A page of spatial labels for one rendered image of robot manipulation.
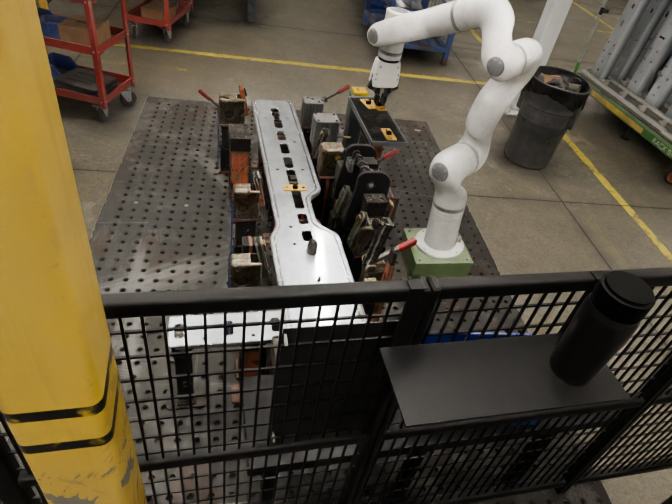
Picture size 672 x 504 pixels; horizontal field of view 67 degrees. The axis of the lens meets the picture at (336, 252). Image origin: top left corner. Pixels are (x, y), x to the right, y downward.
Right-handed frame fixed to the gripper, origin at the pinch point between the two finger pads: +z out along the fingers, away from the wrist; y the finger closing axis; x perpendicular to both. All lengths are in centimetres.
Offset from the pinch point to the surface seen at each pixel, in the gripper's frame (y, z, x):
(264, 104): 35, 24, -44
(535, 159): -210, 114, -138
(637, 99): -372, 95, -216
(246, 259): 57, 20, 62
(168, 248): 79, 54, 15
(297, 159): 29.7, 24.1, 2.5
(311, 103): 16.5, 18.4, -33.4
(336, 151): 17.1, 16.5, 9.5
